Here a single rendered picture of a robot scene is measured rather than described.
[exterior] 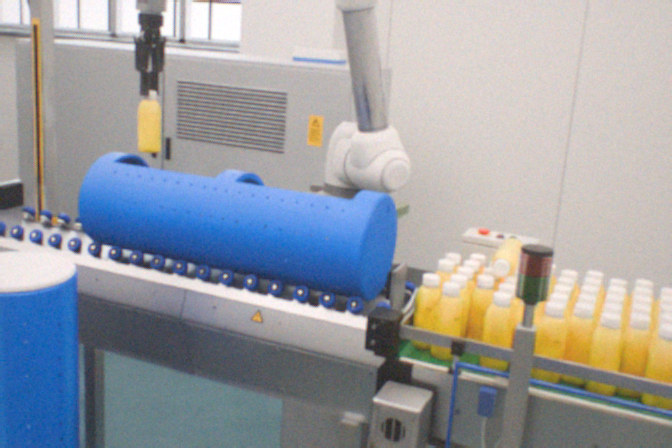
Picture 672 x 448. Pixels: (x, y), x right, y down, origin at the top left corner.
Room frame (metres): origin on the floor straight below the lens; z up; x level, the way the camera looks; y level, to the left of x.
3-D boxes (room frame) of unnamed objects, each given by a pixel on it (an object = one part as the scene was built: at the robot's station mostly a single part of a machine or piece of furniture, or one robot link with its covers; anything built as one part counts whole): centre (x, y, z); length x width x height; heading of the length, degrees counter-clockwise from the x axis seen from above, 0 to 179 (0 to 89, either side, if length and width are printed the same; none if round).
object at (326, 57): (3.88, 0.08, 1.48); 0.24 x 0.12 x 0.08; 73
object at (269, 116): (4.25, 0.79, 0.72); 2.15 x 0.54 x 1.45; 65
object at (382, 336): (1.68, -0.16, 0.95); 0.10 x 0.07 x 0.10; 157
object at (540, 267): (1.40, -0.41, 1.23); 0.06 x 0.06 x 0.04
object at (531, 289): (1.40, -0.41, 1.18); 0.06 x 0.06 x 0.05
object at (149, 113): (2.25, 0.54, 1.32); 0.07 x 0.07 x 0.16
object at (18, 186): (2.40, 1.03, 1.00); 0.10 x 0.04 x 0.15; 157
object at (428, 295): (1.74, -0.26, 0.98); 0.07 x 0.07 x 0.16
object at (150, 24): (2.25, 0.54, 1.60); 0.08 x 0.07 x 0.09; 157
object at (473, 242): (2.07, -0.50, 1.05); 0.20 x 0.10 x 0.10; 67
